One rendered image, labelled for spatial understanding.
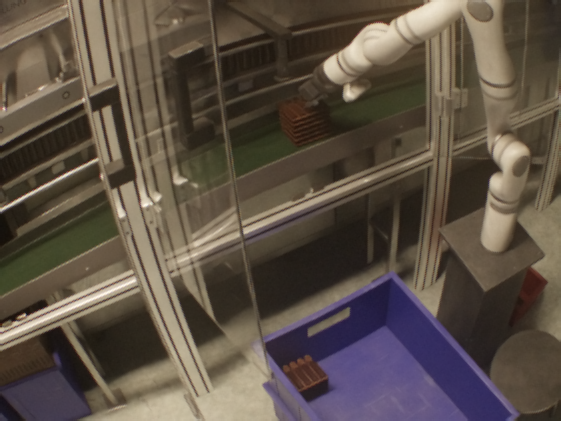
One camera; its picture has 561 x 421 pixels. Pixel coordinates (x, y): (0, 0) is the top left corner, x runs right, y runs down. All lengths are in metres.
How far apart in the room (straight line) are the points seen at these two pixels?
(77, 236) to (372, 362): 0.85
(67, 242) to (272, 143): 0.59
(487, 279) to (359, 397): 0.46
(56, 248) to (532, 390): 1.36
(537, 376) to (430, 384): 0.35
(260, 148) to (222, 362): 0.73
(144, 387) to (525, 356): 1.22
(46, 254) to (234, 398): 0.77
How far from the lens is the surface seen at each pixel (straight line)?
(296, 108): 1.48
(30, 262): 1.49
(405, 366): 1.62
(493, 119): 1.24
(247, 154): 1.51
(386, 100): 1.67
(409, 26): 1.14
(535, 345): 1.70
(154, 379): 1.93
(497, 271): 1.43
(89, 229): 1.47
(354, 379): 1.60
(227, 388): 1.87
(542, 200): 2.44
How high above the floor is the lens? 1.59
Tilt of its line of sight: 44 degrees down
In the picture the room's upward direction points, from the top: 6 degrees counter-clockwise
